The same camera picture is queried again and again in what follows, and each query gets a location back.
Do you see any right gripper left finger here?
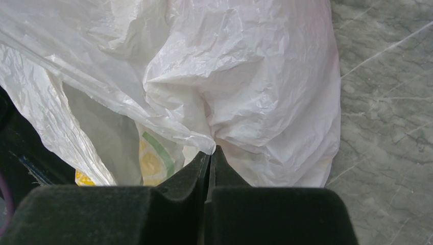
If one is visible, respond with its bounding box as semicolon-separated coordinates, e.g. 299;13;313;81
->
1;152;210;244

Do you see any white plastic bag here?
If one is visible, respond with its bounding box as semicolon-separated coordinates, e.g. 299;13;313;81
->
1;1;341;187

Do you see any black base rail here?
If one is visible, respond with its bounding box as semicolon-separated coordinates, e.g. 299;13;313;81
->
1;89;75;207

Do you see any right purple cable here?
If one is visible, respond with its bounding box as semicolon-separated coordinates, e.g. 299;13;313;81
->
0;174;15;234

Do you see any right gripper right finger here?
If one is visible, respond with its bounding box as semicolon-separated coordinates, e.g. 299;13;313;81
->
204;146;358;244

